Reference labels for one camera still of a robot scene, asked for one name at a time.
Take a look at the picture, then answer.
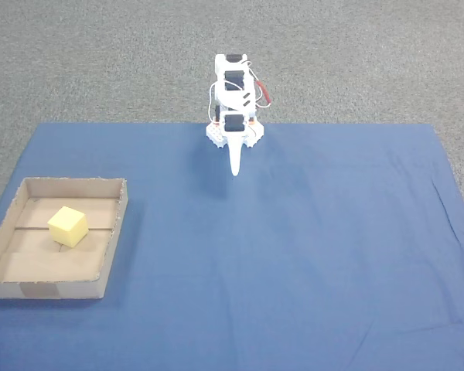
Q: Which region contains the blue cloth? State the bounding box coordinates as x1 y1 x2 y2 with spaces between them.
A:
0 122 464 371

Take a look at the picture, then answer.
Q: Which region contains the shallow cardboard box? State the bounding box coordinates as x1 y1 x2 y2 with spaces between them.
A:
0 176 130 301

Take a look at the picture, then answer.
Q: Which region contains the red and white cable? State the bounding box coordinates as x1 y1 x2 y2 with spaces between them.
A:
245 60 274 109

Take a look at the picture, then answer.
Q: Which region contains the yellow foam block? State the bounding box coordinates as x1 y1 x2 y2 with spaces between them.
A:
47 206 89 248

